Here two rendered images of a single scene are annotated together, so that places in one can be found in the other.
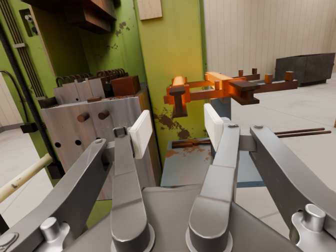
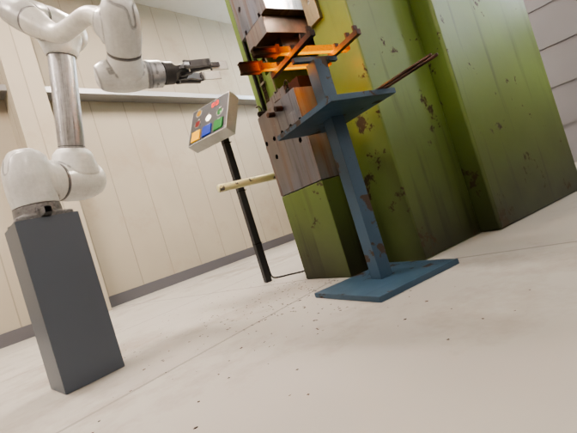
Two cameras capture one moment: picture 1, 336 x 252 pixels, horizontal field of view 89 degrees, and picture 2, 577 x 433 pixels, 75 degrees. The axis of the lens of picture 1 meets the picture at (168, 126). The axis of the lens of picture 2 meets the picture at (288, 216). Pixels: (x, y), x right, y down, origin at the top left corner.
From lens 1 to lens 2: 148 cm
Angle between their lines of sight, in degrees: 56
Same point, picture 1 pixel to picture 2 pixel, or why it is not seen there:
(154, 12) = (315, 17)
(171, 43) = (332, 34)
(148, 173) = (311, 156)
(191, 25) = (341, 11)
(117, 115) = (286, 107)
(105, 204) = (294, 197)
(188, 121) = not seen: hidden behind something
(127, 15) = not seen: hidden behind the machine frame
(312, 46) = not seen: outside the picture
